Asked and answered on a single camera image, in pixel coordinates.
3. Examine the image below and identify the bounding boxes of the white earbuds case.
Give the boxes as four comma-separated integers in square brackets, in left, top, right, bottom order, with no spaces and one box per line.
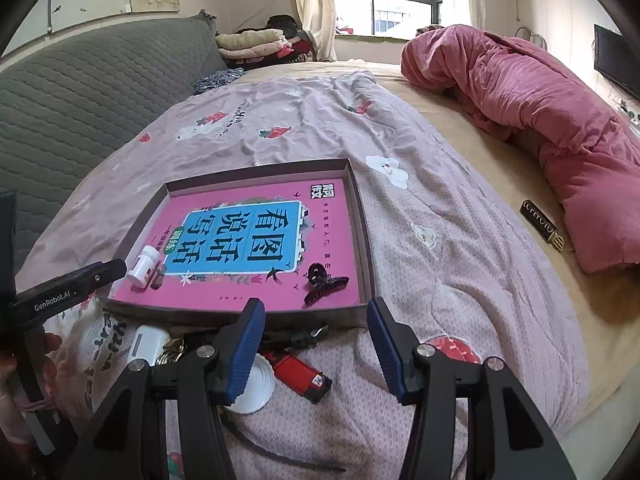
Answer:
[127,325,171,367]

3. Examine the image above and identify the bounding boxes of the beige bed sheet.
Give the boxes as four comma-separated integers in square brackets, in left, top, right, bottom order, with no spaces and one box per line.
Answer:
[240,60,640,441]

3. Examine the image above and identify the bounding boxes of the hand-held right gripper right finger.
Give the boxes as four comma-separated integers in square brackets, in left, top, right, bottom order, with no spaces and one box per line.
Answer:
[366,297,576,480]

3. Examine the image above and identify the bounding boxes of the black hair tie cord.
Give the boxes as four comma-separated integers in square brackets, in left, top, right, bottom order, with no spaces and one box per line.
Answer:
[220,410,347,474]

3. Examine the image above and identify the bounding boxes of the pink quilt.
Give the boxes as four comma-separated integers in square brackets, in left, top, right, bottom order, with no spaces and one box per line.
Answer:
[400,24,640,275]

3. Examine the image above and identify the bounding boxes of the white pill bottle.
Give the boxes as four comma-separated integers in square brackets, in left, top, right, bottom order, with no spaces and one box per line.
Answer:
[126,245,162,288]

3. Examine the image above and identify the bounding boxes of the black television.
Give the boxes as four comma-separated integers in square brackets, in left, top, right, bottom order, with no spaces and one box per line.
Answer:
[594,24,640,103]

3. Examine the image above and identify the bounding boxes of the grey patterned cloth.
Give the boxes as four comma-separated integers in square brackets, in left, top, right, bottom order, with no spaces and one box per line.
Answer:
[192,67,246,96]

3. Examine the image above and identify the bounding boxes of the pile of folded clothes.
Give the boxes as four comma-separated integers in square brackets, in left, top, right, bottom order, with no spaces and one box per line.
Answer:
[215,14,316,68]

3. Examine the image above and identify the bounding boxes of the grey padded headboard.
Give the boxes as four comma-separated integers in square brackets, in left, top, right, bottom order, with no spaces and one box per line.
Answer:
[0,10,228,271]

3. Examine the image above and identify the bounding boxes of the white bottle cap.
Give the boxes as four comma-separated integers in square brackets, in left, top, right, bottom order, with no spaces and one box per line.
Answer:
[225,352,275,415]

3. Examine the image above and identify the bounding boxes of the printed pink blanket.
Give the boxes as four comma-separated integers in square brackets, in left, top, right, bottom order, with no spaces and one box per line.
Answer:
[15,71,591,480]

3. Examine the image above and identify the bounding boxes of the red lipstick tube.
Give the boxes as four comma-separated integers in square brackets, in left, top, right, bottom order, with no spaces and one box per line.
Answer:
[262,350,333,405]

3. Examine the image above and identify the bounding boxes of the white fan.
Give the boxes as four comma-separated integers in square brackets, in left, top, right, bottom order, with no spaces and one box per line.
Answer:
[515,26,548,51]

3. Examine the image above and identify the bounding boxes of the person's left hand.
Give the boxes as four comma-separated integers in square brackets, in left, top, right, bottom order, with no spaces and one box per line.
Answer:
[41,332,63,392]

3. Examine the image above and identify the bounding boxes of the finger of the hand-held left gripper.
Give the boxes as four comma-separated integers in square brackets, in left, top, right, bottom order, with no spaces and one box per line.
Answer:
[9,259,128,330]

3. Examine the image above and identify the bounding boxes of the shallow brown cardboard box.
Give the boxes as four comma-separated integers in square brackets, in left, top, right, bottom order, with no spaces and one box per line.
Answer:
[97,158,377,331]

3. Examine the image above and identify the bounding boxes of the pink and blue book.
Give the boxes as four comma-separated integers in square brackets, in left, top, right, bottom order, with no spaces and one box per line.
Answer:
[112,177,362,311]

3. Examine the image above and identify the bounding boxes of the black metal clip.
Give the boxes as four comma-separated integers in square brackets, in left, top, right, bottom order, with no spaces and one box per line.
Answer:
[260,324,330,353]

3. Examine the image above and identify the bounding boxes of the black hair claw clip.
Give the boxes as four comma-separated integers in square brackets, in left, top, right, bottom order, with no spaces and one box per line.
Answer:
[302,261,351,307]

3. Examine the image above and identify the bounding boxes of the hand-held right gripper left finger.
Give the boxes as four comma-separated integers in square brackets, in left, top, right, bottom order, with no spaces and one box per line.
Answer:
[60,297,268,480]

